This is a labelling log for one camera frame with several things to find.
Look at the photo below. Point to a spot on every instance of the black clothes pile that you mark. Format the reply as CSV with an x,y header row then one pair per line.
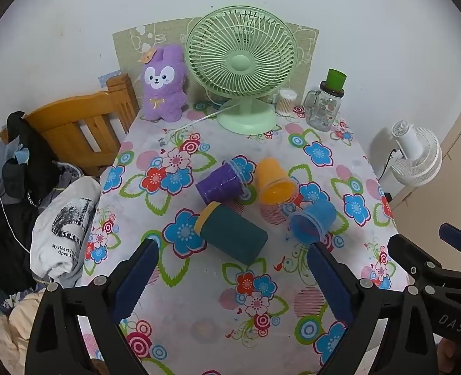
x,y
7,218

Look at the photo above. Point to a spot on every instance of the peach cloth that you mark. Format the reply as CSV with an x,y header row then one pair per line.
x,y
11,328

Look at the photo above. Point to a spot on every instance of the glass mug jar green lid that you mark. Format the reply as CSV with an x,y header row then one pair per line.
x,y
324,107

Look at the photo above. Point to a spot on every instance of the grey striped cloth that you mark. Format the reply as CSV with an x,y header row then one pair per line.
x,y
64,179

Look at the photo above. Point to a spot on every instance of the purple plush bunny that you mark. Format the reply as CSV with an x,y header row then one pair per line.
x,y
164,86

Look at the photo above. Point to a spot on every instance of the white printed t-shirt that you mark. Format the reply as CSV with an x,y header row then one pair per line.
x,y
54,250

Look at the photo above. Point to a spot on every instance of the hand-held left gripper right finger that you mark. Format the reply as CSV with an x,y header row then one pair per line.
x,y
330,279

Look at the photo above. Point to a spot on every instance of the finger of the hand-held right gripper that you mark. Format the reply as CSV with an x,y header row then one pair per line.
x,y
410,256
455,236

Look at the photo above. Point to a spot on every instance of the purple plastic cup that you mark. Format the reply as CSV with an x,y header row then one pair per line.
x,y
218,185

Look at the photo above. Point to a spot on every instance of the blue face mask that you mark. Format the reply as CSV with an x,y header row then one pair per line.
x,y
21,156

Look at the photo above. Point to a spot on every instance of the wooden chair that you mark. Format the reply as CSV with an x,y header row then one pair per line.
x,y
58,121

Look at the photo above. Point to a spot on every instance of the orange plastic cup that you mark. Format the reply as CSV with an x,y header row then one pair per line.
x,y
271,175

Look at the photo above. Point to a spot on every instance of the blue paper piece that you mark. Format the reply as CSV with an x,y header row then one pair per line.
x,y
107,78

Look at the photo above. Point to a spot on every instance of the dark teal cup yellow rim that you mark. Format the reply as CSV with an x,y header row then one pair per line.
x,y
234,234

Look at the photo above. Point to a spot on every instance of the person's right hand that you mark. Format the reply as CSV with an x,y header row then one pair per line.
x,y
447,357

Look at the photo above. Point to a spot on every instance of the green desk fan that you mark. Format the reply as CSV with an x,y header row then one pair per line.
x,y
240,62

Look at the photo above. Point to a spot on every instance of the white clip fan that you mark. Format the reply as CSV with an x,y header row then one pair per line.
x,y
418,156

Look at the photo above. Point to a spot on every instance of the blue plastic cup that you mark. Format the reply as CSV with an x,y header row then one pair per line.
x,y
316,218

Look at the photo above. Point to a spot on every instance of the cotton swab container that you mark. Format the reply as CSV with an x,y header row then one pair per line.
x,y
286,103

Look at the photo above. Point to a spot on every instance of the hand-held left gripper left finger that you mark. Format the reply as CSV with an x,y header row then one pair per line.
x,y
132,279

